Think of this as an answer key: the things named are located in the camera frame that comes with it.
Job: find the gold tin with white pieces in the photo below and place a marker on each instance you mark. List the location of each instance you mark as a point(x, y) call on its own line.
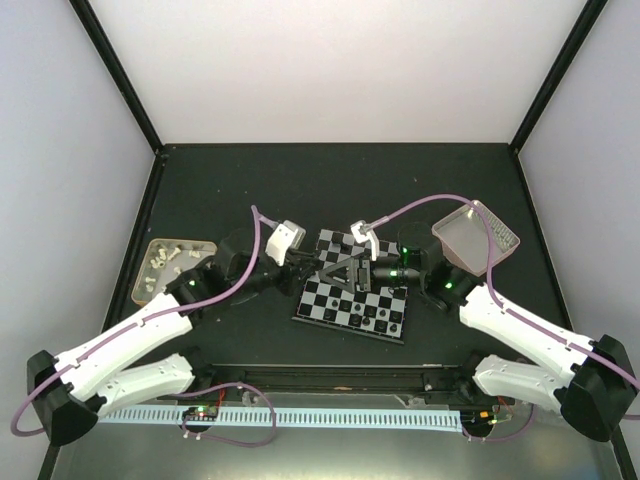
point(163, 261)

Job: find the white slotted cable duct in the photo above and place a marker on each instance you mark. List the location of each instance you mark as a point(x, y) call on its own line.
point(332, 418)

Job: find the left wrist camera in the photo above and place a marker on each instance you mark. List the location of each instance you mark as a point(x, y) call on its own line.
point(286, 236)

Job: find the pink metal tin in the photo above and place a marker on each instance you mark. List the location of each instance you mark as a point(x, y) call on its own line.
point(464, 238)

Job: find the black and white chessboard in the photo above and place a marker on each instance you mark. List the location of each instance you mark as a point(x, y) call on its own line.
point(364, 313)

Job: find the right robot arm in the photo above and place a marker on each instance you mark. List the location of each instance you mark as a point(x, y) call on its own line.
point(589, 383)

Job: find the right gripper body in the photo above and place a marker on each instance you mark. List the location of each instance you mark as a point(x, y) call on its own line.
point(365, 282)

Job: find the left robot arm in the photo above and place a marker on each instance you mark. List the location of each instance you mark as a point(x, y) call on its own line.
point(72, 390)

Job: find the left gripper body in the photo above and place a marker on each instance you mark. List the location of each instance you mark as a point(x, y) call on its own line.
point(292, 266)

